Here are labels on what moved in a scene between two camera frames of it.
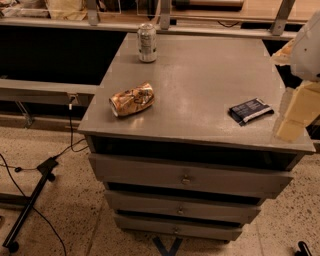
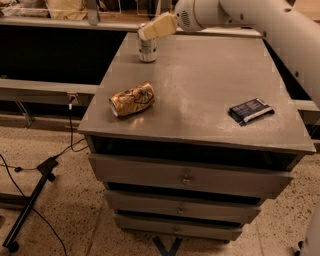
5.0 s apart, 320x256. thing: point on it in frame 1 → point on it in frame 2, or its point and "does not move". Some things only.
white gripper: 307,53 → 184,17
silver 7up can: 147,42 does not move
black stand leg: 12,240 does not move
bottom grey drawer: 177,228 does not move
